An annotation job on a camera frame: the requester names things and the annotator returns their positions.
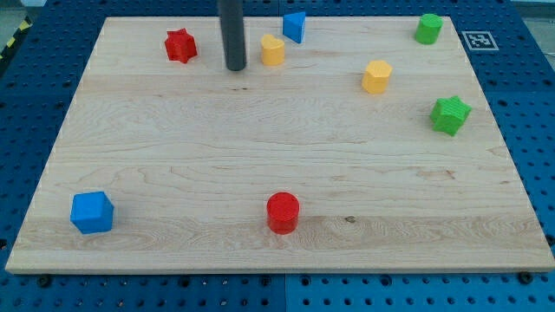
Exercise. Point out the red star block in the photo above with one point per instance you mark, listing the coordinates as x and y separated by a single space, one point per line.
180 45

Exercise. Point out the wooden board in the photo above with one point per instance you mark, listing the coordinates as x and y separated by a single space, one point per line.
190 153

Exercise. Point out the green star block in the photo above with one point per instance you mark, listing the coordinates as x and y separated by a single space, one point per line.
449 115

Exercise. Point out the red cylinder block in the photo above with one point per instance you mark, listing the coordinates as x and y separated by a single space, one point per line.
282 212

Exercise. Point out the yellow heart block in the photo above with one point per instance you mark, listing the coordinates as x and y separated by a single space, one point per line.
273 50

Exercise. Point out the yellow pentagon block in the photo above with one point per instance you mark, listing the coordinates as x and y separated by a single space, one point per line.
376 77

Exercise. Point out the blue triangle block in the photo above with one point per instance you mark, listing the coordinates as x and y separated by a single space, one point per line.
293 26

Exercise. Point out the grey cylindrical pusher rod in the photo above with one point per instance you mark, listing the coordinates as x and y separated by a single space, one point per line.
233 33

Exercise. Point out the blue cube block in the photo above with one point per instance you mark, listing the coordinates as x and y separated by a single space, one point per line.
92 212

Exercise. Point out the green cylinder block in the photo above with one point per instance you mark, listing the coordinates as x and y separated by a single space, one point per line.
428 28

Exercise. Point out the white fiducial marker tag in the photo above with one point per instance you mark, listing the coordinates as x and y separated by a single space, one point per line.
480 40

